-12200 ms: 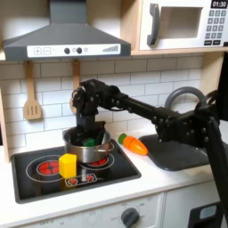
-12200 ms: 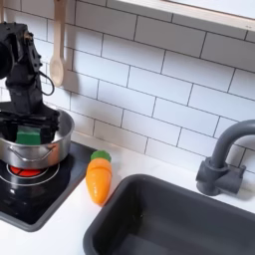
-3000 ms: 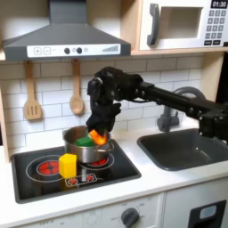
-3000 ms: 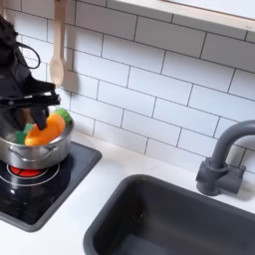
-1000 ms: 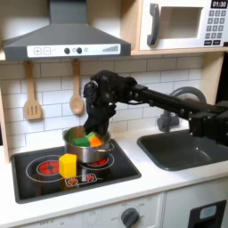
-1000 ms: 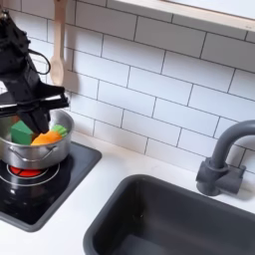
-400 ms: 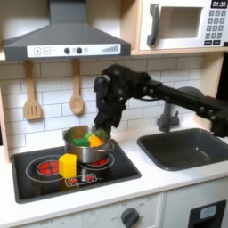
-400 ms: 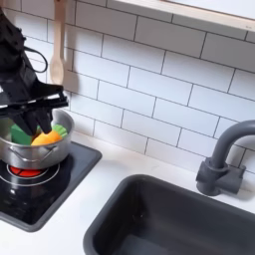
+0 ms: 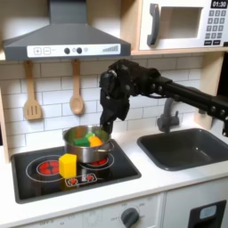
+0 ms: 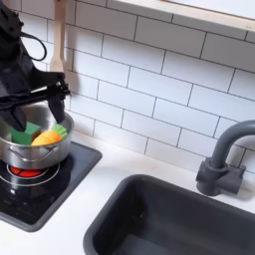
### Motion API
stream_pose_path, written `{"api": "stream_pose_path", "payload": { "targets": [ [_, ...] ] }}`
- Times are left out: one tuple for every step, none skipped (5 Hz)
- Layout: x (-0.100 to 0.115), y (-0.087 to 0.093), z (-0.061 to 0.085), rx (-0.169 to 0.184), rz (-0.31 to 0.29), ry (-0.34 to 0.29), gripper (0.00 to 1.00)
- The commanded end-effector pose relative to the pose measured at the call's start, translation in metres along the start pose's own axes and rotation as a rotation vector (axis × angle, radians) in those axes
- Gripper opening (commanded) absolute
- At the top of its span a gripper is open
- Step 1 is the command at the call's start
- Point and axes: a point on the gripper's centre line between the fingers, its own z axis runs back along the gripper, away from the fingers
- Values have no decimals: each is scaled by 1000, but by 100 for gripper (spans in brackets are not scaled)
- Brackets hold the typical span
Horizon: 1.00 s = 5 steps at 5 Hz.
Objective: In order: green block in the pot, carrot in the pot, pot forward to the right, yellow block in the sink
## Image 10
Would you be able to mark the green toy block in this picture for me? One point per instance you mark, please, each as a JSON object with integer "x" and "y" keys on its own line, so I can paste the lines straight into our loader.
{"x": 23, "y": 136}

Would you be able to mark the orange toy carrot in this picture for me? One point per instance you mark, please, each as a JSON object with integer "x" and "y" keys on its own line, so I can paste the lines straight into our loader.
{"x": 46, "y": 137}

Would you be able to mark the steel pot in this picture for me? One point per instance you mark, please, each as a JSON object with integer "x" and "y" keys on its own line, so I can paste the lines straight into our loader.
{"x": 33, "y": 156}

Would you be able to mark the wooden spoon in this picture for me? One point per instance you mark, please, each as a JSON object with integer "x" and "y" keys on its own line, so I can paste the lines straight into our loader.
{"x": 58, "y": 50}

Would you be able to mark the black stove top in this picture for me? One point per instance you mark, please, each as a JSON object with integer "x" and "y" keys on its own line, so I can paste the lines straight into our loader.
{"x": 73, "y": 179}

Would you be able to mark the dark grey sink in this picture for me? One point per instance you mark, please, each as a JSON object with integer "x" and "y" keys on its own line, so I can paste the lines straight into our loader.
{"x": 149, "y": 212}

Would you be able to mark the pale wooden shelf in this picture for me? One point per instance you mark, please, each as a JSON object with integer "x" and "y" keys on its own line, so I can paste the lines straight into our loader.
{"x": 199, "y": 15}

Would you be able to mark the dark grey tap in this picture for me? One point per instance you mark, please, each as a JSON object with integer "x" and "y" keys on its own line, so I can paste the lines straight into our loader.
{"x": 215, "y": 176}

